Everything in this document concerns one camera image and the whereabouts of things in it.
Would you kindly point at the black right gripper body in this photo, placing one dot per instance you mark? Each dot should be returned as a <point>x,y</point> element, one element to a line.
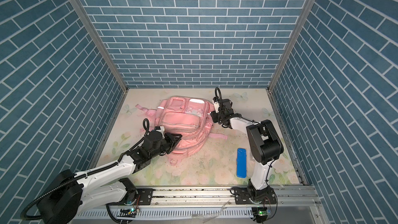
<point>217,117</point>

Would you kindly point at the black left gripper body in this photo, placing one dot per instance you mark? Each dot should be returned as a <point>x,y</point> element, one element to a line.
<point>166,145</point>

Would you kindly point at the pink student backpack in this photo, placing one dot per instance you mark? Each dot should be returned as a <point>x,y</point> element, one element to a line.
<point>189,117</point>

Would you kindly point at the blue pencil case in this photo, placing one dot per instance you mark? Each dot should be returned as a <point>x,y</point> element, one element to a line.
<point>241,163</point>

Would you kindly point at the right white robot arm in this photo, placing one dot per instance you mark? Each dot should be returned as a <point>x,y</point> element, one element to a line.
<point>264,142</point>

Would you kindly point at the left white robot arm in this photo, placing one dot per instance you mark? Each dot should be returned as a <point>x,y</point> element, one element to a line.
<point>73,193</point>

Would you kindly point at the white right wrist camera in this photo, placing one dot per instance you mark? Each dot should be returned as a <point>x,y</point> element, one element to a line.
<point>216,103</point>

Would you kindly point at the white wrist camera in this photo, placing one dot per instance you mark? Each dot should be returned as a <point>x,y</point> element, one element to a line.
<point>160,129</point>
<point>216,103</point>

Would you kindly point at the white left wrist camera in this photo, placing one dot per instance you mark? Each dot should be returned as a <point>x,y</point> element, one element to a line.
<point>160,129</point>

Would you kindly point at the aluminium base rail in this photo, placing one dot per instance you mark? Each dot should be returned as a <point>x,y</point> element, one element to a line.
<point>292,204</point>

